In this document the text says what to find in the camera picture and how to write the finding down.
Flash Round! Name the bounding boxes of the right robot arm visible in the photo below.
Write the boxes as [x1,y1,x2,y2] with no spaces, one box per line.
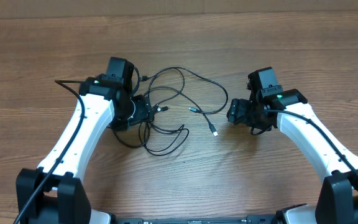
[227,67,358,224]

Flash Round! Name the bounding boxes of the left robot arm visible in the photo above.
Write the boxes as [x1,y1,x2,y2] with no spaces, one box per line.
[14,57,153,223]

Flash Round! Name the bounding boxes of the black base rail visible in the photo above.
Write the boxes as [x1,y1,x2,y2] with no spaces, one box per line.
[111,214,283,224]

